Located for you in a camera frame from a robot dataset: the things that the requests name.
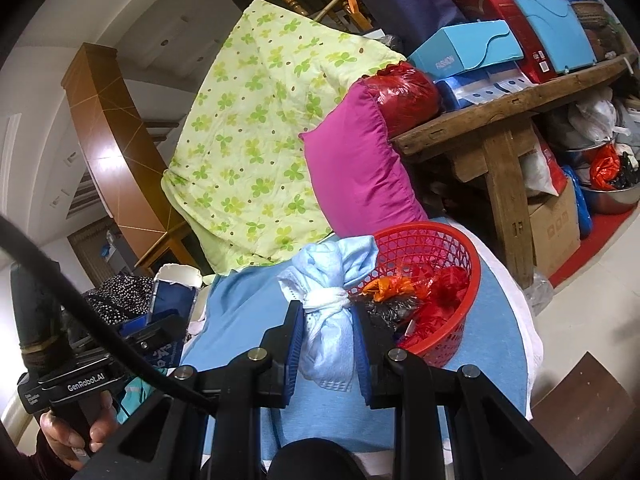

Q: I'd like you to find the light blue cardboard box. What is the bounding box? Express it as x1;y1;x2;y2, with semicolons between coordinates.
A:
406;20;525;81

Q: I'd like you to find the clear plastic bag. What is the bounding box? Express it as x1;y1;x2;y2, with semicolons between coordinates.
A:
522;267;556;316

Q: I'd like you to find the dark brown wooden board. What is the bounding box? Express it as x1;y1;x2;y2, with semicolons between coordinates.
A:
530;352;636;471

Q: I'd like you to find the light blue blanket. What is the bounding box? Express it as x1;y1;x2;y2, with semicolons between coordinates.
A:
179;217;531;453

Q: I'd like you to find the black white dotted cloth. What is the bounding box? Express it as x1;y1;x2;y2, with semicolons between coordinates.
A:
82;272;156;328

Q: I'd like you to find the large red plastic bundle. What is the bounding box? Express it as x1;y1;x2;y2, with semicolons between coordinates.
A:
362;61;443;140

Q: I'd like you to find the white sack with red print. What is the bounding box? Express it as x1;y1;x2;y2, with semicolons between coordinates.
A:
520;127;568;198

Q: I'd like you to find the white blue dotted package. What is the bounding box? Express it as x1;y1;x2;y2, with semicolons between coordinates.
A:
435;66;533;111

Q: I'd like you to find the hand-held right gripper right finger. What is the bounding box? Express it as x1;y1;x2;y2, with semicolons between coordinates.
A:
354;305;576;480

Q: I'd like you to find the magenta pillow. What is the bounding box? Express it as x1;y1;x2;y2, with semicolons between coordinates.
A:
299;80;430;238

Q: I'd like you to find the blue foil packet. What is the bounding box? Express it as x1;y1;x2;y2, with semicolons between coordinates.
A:
147;280;198;376

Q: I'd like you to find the green floral quilt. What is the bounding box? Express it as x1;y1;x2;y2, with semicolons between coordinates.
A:
161;0;408;277

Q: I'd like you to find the large blue plastic case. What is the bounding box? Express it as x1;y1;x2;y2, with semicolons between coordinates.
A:
502;0;597;73

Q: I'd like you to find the metal basin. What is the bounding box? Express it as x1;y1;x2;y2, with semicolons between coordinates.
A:
575;180;638;216

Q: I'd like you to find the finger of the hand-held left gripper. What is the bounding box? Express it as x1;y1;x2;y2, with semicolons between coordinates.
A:
117;314;187;361

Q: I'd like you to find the red plastic mesh basket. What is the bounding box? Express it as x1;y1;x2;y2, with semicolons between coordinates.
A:
347;221;483;368

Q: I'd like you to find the white plastic container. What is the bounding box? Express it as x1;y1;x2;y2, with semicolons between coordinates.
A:
152;262;203;288

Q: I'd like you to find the knotted white blue cloth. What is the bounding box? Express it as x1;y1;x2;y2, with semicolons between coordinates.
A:
277;235;380;392

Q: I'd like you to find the wicker basket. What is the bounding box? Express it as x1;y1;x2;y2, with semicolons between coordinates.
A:
570;0;611;31

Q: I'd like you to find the rough wooden bench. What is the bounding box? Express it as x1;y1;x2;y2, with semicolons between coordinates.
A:
390;52;638;291

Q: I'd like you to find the navy blue bag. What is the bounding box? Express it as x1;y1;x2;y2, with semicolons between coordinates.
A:
352;0;468;58

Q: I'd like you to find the blue plastic bag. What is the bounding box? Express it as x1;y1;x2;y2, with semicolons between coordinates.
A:
562;165;593;241

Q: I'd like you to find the white plastic bag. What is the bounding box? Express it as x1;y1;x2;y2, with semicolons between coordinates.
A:
567;87;618;143

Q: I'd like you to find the black cable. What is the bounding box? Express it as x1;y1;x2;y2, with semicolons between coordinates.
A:
0;215;221;413

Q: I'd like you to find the crumpled red plastic bag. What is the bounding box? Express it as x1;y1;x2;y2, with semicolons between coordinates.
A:
395;266;471;353

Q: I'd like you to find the black plastic bag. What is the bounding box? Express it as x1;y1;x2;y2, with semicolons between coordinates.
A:
357;294;426;333

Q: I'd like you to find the person's left hand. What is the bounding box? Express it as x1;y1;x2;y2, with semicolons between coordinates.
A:
39;391;118;467

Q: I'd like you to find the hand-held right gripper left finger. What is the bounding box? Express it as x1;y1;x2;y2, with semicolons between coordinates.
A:
87;301;307;480

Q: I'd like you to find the red floor mat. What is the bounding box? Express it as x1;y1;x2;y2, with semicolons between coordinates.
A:
547;205;636;288

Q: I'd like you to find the small orange plastic bag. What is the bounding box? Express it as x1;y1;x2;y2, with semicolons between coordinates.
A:
589;144;622;192

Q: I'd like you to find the teal cloth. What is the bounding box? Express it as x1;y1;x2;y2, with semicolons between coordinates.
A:
115;377;166;423

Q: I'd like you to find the brown cardboard box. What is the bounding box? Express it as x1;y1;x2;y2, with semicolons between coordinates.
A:
527;180;582;278

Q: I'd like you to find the brown wooden cabinet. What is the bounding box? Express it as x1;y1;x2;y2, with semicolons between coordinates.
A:
61;42;193;273

